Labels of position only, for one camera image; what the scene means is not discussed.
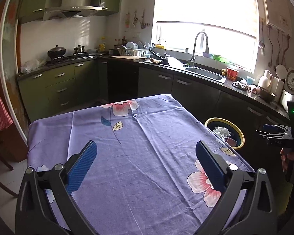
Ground black wok on stove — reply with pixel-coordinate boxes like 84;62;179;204
47;45;66;59

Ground white water heater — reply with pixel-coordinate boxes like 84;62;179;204
263;0;293;37

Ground dark base cabinets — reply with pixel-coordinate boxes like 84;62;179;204
98;58;289;135

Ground steel range hood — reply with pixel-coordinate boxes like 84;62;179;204
42;0;103;21

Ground green drawer cabinets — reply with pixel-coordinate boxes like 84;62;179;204
18;60;99;122

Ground chrome kitchen faucet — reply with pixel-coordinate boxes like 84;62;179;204
187;31;210;68

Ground yellow blue trash bin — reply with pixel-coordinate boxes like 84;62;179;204
205;117;245;150

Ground wooden cutting board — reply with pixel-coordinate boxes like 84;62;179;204
110;55;149;61

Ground purple floral tablecloth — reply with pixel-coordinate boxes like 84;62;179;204
27;94;252;234

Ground white rice cooker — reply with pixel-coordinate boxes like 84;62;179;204
280;90;294;111

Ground steel pot on stove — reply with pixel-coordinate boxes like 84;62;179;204
74;45;85;55

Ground person's right hand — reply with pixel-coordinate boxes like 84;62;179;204
280;149;294;172

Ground white electric kettle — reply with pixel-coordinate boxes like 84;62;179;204
258;70;273;91

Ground red instant noodle cup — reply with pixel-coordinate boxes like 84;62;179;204
227;67;238;81

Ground crumpled dish rag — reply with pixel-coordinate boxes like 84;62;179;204
232;81;251;92

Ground white paper napkin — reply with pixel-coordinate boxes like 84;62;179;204
213;126;231;141

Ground white dish rack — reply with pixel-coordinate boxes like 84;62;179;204
117;48;149;57

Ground steel kitchen sink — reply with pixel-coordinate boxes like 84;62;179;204
184;67;226;84

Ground dark metal bowl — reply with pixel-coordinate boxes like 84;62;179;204
257;87;276;103

